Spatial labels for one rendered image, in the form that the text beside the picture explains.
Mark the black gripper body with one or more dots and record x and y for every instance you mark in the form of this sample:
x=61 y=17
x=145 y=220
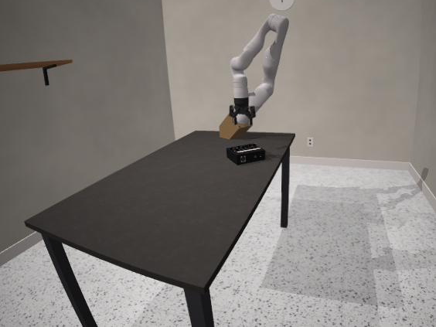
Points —
x=244 y=101

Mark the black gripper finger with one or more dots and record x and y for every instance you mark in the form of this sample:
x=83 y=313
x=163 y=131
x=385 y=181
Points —
x=250 y=114
x=233 y=114

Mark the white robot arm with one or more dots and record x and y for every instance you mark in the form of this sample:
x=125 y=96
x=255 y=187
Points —
x=272 y=55

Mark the black lighting desk with faders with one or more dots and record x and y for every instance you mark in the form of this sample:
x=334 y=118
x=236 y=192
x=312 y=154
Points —
x=242 y=154

